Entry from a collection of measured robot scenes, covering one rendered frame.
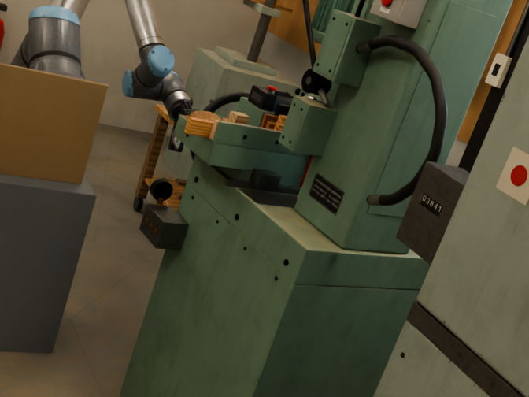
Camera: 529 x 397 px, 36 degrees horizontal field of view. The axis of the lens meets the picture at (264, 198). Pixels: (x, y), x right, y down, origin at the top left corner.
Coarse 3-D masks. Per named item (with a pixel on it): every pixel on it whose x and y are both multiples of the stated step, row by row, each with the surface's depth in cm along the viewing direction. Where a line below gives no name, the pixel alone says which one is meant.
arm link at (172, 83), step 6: (174, 72) 284; (168, 78) 279; (174, 78) 281; (180, 78) 284; (168, 84) 278; (174, 84) 278; (180, 84) 280; (168, 90) 277; (174, 90) 276; (180, 90) 277; (162, 96) 278
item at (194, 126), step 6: (192, 120) 199; (198, 120) 200; (204, 120) 202; (186, 126) 201; (192, 126) 200; (198, 126) 201; (204, 126) 202; (210, 126) 202; (186, 132) 201; (192, 132) 201; (198, 132) 202; (204, 132) 202
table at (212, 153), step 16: (176, 128) 217; (192, 144) 210; (208, 144) 203; (224, 144) 203; (208, 160) 203; (224, 160) 205; (240, 160) 207; (256, 160) 210; (272, 160) 212; (288, 160) 215; (304, 160) 218
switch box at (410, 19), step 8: (376, 0) 177; (392, 0) 173; (400, 0) 171; (408, 0) 171; (416, 0) 172; (424, 0) 173; (376, 8) 177; (392, 8) 173; (400, 8) 171; (408, 8) 172; (416, 8) 173; (384, 16) 175; (392, 16) 173; (400, 16) 172; (408, 16) 172; (416, 16) 174; (400, 24) 173; (408, 24) 173; (416, 24) 175
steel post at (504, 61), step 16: (528, 0) 326; (528, 16) 327; (528, 32) 326; (512, 48) 331; (496, 64) 335; (512, 64) 331; (496, 80) 334; (496, 96) 336; (480, 128) 342; (480, 144) 340; (464, 160) 347
